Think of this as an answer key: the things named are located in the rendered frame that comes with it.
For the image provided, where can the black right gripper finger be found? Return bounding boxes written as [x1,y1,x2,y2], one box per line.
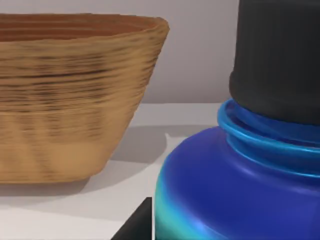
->
[110,196,153,240]

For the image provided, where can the blue bottle with black cap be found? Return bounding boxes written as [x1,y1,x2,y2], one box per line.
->
[154,0,320,240]

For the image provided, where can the brown woven basket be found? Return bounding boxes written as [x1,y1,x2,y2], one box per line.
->
[0,13,171,185]

